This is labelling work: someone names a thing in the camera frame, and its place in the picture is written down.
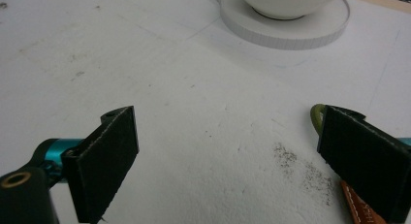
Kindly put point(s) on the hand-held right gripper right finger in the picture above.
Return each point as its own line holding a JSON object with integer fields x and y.
{"x": 365, "y": 159}

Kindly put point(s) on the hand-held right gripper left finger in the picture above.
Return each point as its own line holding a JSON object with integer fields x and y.
{"x": 103, "y": 166}

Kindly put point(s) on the white round coaster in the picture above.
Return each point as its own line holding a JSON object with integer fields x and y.
{"x": 284, "y": 31}

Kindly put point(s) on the white bowl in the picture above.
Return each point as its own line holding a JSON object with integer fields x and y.
{"x": 287, "y": 2}

